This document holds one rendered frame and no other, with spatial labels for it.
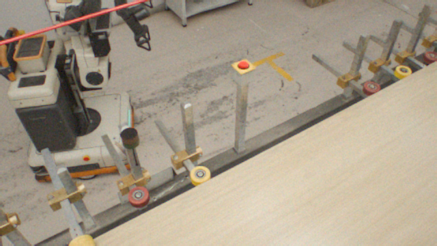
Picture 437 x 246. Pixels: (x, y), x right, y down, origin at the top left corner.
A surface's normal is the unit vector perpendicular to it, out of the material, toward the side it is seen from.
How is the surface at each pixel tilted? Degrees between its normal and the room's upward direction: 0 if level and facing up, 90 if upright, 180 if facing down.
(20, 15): 90
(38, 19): 90
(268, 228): 0
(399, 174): 0
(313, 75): 0
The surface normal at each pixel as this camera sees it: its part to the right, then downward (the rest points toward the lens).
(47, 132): 0.18, 0.71
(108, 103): 0.00, -0.70
